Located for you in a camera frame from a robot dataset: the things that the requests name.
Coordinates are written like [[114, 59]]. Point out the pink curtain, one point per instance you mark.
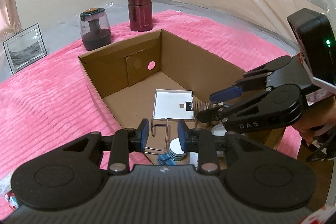
[[10, 22]]

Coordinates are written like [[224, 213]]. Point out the pink ribbed blanket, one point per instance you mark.
[[48, 104]]

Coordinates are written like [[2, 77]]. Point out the framed landscape picture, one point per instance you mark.
[[24, 48]]

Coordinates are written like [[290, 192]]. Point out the bent metal wire stand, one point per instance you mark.
[[159, 135]]

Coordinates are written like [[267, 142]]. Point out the blue binder clip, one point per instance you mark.
[[165, 159]]

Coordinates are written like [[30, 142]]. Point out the small white-lidded jar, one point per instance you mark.
[[175, 150]]

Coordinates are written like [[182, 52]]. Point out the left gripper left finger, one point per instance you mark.
[[123, 142]]

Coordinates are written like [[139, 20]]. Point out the clear box of floss picks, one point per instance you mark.
[[5, 184]]

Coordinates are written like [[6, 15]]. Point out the red Doraemon toy figure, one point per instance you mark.
[[12, 200]]

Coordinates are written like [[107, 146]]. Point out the clear dark grinder jar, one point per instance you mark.
[[95, 28]]

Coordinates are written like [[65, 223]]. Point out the metal spring holder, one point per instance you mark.
[[203, 112]]

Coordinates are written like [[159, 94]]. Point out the white remote control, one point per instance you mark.
[[193, 157]]

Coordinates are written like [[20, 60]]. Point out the brown cardboard box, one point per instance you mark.
[[123, 77]]

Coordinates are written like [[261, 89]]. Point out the white square tray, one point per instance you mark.
[[173, 104]]

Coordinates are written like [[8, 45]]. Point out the dark red canister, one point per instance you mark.
[[140, 15]]

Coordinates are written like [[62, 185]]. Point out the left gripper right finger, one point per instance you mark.
[[202, 142]]

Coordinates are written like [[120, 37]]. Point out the person's right hand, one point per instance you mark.
[[311, 119]]

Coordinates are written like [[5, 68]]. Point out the black camera box green light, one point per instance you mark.
[[316, 41]]

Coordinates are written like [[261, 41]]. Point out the white square night light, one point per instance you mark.
[[218, 130]]

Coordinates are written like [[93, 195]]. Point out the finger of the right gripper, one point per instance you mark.
[[243, 88], [223, 107]]

